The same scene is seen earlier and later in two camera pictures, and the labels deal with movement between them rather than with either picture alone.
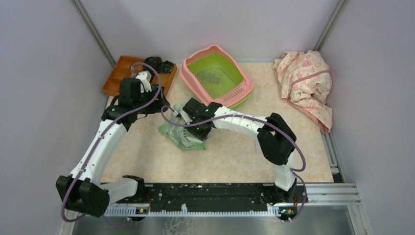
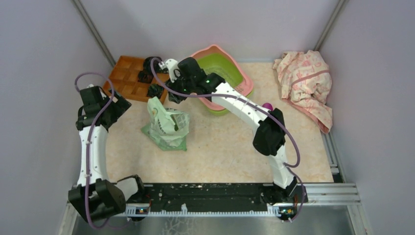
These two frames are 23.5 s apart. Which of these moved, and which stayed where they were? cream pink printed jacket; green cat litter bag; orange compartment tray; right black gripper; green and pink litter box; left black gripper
Moved: left black gripper; right black gripper; green cat litter bag
Stayed: cream pink printed jacket; green and pink litter box; orange compartment tray
